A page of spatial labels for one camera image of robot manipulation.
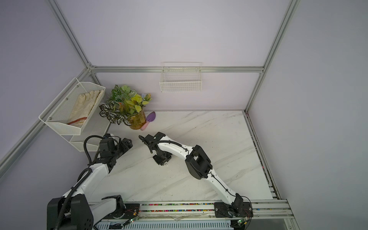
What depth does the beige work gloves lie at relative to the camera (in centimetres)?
73

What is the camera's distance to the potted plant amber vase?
2.95 feet

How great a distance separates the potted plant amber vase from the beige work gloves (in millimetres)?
87
